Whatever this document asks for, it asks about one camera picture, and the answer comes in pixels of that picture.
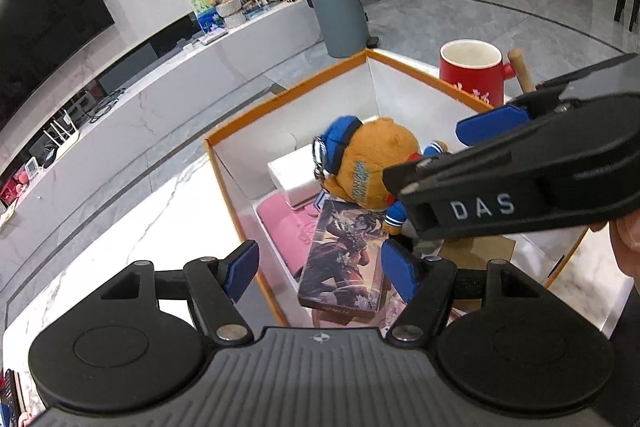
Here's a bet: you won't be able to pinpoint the brown cardboard piece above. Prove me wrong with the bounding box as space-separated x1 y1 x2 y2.
440 234 517 262

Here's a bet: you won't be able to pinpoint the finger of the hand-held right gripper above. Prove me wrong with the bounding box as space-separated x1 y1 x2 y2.
456 53 640 148
385 111 640 240

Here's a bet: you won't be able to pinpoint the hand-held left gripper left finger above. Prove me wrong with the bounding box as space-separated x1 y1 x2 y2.
99 240 261 347

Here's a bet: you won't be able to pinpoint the white rectangular case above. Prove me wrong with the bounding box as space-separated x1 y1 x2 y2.
267 147 333 210

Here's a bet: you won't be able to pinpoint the black television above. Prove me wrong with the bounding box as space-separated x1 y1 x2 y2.
0 0 117 134

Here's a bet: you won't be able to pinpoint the pink peach toys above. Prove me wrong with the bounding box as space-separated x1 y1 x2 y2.
0 167 32 208

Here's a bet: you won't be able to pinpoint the red mug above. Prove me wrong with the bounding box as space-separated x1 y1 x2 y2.
439 39 517 108

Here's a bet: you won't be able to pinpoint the blue picture card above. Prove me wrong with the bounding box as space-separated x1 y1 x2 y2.
192 4 224 36

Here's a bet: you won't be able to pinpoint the pink wallet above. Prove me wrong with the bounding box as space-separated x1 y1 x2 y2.
256 192 327 289

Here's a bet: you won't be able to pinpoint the orange storage box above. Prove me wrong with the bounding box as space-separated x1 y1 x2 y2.
202 48 591 333

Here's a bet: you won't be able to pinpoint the white marble television cabinet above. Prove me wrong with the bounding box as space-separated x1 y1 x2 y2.
0 0 327 269

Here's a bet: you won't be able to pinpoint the black cables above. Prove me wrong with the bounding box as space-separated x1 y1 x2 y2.
89 88 127 124

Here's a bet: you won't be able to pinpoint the printed card box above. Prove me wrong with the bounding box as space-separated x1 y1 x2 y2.
297 198 396 315

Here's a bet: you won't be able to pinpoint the wooden stick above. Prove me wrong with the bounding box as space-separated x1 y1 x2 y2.
507 49 539 96

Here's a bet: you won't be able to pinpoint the person's right hand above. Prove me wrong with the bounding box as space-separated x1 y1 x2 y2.
590 213 640 281

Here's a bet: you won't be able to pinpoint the white woven pot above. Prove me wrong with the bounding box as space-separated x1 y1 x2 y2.
215 0 249 28

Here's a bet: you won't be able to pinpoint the brown bear plush blue outfit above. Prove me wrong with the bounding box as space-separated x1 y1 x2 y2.
312 116 451 238

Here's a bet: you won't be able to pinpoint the white router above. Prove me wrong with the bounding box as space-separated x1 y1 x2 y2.
30 107 82 158

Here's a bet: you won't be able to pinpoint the grey trash can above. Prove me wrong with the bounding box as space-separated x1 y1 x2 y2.
307 0 372 58

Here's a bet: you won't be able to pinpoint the black keyboard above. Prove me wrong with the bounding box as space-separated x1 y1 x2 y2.
0 369 22 427

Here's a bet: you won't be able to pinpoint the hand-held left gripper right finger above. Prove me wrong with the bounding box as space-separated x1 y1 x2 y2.
381 239 547 347

